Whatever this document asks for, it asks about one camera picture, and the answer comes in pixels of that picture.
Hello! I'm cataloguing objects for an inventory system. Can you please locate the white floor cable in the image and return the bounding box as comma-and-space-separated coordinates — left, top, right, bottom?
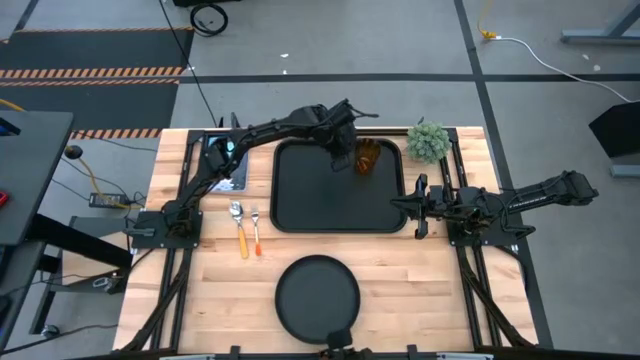
494, 35, 639, 104

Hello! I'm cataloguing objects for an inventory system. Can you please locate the black rectangular serving tray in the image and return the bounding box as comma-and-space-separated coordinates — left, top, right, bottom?
269, 137, 409, 235

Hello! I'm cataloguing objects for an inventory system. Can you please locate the amber glass cup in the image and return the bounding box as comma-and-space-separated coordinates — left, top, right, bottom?
354, 137, 383, 177

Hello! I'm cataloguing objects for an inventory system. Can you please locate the small green artificial plant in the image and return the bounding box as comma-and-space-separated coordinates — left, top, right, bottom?
404, 117, 453, 166

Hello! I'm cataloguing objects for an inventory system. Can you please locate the black round plate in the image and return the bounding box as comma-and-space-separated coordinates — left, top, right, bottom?
273, 254, 362, 347

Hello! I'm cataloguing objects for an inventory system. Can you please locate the yellow extension cable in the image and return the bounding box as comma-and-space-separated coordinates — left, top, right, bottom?
476, 0, 499, 41

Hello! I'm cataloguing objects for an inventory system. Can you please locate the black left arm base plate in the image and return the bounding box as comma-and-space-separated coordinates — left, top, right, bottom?
130, 208, 204, 250

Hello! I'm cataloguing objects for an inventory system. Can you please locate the black angular desk top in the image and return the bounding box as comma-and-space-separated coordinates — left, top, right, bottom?
587, 100, 640, 160

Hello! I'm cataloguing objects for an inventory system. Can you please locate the grey desk foot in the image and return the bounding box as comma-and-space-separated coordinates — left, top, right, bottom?
609, 163, 640, 179

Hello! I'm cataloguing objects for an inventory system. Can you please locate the yellow cable by desk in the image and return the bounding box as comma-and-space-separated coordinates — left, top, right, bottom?
74, 155, 130, 210

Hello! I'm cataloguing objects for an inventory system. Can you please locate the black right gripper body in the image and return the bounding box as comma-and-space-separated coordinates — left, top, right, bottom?
412, 173, 454, 240

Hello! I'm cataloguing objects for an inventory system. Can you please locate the spoon with yellow-orange handle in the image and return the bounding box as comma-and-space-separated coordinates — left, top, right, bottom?
228, 200, 250, 261

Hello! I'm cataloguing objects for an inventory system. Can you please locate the black aluminium table frame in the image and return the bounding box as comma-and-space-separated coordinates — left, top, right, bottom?
119, 126, 540, 357

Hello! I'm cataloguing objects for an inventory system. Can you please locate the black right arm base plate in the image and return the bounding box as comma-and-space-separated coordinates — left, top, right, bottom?
446, 185, 522, 248

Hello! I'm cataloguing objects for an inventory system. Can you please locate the coiled black cable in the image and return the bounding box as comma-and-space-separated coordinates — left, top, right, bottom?
189, 2, 230, 38

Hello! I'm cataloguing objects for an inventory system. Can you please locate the black power adapter brick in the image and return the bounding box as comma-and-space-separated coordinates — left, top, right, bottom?
88, 192, 132, 210

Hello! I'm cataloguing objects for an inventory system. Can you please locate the black hazard-striped floor mat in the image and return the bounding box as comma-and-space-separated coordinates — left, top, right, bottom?
0, 26, 196, 141

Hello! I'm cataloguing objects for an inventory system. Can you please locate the dark grey side desk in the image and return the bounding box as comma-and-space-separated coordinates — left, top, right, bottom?
0, 110, 76, 247

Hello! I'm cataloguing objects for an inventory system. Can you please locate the fork with orange handle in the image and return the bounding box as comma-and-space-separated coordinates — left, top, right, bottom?
249, 203, 264, 258

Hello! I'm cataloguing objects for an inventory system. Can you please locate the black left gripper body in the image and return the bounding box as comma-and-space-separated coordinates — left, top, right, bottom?
323, 106, 360, 161

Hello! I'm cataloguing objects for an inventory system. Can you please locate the grey desk leg frame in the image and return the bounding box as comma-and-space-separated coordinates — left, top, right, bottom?
559, 0, 640, 47

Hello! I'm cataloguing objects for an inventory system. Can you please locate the black desk leg frame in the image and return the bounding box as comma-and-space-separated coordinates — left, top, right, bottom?
27, 213, 135, 336

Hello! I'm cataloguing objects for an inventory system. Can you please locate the long black floor cable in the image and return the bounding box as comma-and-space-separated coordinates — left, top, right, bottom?
157, 0, 221, 128

